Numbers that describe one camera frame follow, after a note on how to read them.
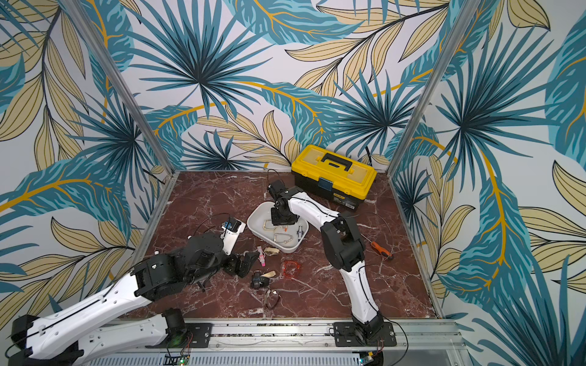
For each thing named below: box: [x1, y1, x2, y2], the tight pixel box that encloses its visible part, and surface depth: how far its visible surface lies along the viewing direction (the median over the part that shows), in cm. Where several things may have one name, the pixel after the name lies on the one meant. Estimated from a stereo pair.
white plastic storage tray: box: [246, 201, 310, 254], surface depth 98 cm
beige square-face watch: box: [273, 232, 294, 244], surface depth 97 cm
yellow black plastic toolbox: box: [290, 144, 378, 212], surface depth 101 cm
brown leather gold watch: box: [264, 288, 282, 311], surface depth 82 cm
